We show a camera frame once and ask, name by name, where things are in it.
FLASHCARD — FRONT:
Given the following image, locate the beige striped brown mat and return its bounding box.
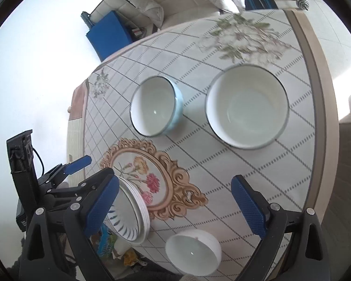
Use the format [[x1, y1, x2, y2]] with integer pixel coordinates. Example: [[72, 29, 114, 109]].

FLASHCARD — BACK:
[[67, 80, 90, 176]]

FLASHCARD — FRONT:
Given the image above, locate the colourful plastic bag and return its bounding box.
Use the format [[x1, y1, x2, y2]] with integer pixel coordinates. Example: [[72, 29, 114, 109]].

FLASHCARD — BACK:
[[91, 224, 119, 256]]

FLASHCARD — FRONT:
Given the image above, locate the light blue bowl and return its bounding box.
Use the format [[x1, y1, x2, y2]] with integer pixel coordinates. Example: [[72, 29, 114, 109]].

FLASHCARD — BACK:
[[130, 76, 184, 137]]

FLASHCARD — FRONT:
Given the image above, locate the white puffer jacket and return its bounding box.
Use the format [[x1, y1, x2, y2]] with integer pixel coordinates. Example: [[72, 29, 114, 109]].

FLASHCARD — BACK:
[[121, 0, 246, 28]]

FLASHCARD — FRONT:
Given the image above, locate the yellow wrapper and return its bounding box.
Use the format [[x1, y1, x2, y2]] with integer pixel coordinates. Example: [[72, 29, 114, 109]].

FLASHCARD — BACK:
[[123, 247, 142, 267]]

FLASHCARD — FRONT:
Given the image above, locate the white plate dark striped rim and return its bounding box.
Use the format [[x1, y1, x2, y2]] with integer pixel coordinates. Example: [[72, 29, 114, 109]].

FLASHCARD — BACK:
[[107, 177, 144, 242]]

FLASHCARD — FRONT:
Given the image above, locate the plain white bowl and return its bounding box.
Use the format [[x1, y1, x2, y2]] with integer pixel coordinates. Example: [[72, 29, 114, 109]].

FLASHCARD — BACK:
[[165, 229, 222, 277]]

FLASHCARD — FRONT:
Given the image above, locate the person's dark clothing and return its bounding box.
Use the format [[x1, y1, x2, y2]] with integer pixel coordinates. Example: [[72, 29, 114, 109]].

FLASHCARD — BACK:
[[126, 258, 190, 281]]

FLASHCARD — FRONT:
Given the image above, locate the diamond patterned floral tablecloth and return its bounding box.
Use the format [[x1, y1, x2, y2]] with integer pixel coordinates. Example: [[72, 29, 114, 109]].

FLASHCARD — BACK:
[[83, 7, 332, 276]]

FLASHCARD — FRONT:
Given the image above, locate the blue foam mat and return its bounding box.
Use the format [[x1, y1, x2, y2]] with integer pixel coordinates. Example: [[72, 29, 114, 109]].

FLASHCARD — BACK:
[[86, 10, 135, 62]]

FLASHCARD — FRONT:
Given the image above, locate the white bowl dark rim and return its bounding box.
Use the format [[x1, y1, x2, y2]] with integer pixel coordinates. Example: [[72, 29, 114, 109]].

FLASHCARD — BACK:
[[205, 65, 290, 150]]

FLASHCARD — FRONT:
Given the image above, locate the chrome dumbbell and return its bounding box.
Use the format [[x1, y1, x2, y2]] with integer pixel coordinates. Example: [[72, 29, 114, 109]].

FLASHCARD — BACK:
[[289, 0, 310, 11]]

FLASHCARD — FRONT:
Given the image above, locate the cream quilted folding chair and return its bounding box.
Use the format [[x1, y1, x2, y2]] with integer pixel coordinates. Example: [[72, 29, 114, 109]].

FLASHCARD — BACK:
[[80, 0, 158, 41]]

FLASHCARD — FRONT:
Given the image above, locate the cream padded chair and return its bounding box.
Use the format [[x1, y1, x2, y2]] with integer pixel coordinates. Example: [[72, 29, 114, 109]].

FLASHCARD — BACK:
[[161, 0, 223, 30]]

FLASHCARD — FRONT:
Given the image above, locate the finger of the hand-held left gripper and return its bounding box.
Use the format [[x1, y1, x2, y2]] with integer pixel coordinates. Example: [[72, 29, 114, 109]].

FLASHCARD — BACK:
[[37, 181, 87, 211], [38, 155, 92, 188]]

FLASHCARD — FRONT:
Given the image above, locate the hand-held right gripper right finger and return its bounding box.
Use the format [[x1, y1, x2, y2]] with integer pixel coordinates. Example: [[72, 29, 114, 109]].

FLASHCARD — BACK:
[[231, 175, 329, 281]]

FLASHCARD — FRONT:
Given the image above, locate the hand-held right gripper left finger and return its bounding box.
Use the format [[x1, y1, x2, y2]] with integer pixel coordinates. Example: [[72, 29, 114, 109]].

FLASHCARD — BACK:
[[23, 167, 120, 281]]

